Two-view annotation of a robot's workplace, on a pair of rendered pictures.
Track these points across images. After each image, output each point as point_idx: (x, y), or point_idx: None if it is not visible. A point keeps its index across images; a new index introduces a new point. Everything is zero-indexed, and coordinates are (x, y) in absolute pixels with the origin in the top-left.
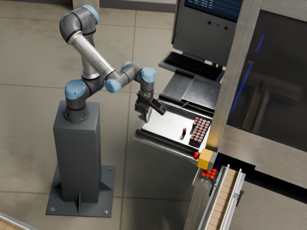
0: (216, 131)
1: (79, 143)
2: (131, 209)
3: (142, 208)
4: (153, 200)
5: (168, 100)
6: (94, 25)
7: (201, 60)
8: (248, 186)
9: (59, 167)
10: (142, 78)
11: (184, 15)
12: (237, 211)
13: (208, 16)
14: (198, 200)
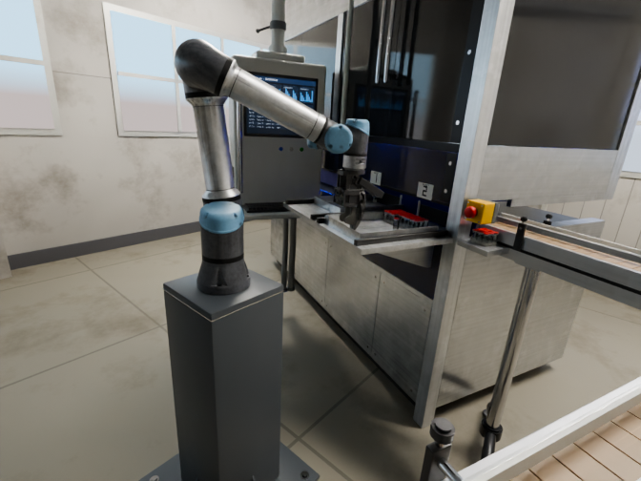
0: (477, 164)
1: (258, 335)
2: (328, 442)
3: (337, 429)
4: (335, 409)
5: None
6: None
7: None
8: None
9: (217, 430)
10: (357, 131)
11: (246, 150)
12: (491, 293)
13: (277, 140)
14: (450, 312)
